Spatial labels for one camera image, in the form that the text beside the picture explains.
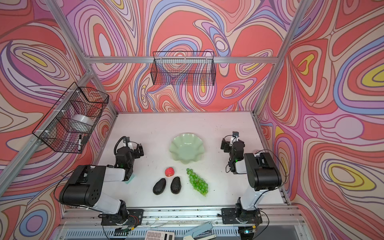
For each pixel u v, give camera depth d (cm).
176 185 79
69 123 70
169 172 84
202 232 68
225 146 87
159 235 68
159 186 80
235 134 82
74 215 75
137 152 80
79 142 72
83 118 73
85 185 46
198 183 80
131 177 72
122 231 71
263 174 47
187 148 99
